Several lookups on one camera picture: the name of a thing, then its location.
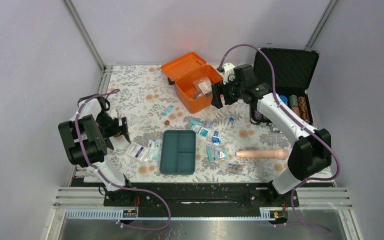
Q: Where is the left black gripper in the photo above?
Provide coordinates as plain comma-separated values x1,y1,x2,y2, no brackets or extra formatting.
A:
95,110,130,150

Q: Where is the gauze pads clear bag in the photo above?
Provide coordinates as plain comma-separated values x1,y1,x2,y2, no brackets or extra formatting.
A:
191,88,213,99

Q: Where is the black foam-lined case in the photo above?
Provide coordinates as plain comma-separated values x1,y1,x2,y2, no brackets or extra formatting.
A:
260,47,320,125

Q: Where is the slotted cable duct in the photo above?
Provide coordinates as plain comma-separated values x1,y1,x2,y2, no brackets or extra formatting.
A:
65,205,275,221

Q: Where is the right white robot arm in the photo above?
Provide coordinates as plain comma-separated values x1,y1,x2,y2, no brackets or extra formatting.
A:
211,63,332,206

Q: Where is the white teal dressing packet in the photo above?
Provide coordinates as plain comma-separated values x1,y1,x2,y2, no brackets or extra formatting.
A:
147,139,162,161

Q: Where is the teal bandage sachet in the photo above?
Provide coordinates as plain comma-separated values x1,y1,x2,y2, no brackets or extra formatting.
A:
189,119,205,127

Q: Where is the small teal sachet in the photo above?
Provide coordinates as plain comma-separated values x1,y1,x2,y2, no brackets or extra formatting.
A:
162,105,174,116

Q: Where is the white blue medicine box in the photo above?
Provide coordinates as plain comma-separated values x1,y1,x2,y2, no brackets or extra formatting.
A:
125,142,149,162

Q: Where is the purple cable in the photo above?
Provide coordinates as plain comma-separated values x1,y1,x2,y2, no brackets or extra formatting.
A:
74,88,172,232
219,43,342,237

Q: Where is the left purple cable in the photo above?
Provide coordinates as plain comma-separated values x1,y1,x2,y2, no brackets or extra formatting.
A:
74,88,172,232

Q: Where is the gloves packet clear bag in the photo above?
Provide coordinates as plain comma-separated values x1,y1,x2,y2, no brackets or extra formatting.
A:
193,76,212,95

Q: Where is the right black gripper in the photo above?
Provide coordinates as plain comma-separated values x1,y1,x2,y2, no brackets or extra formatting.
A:
210,75,245,109

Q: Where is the striped plaster strip packet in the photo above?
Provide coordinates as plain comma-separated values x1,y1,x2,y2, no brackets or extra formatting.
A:
227,163,248,175

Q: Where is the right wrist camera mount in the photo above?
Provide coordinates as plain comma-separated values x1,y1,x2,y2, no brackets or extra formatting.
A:
223,62,236,85

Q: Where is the floral tablecloth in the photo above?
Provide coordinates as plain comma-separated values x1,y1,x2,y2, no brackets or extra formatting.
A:
107,65,292,183

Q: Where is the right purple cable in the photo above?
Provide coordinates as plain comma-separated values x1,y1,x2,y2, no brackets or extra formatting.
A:
219,43,342,237

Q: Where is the medical gauze packet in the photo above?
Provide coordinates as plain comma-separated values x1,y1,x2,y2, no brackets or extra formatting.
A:
189,124,211,138

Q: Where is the teal plaster packet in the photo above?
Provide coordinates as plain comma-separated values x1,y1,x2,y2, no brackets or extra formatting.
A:
205,145,215,163

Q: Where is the teal divided tray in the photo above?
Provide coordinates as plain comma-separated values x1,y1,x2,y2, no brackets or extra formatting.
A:
159,130,196,175

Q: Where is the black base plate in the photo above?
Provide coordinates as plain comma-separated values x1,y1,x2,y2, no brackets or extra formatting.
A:
103,182,304,215

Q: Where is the clear tape roll packet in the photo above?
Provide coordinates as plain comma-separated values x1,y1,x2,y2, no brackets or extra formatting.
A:
206,121,216,129

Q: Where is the blue white wipe packet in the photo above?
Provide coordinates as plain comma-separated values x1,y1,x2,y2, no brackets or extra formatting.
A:
211,130,221,146

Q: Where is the orange plastic medicine box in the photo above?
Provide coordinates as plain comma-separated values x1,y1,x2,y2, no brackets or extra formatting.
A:
161,52,223,114

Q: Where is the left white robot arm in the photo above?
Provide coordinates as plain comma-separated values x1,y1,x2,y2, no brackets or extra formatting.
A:
58,94,135,206

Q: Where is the clear bag with small items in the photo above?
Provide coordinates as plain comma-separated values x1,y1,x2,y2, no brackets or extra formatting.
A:
213,146,229,161

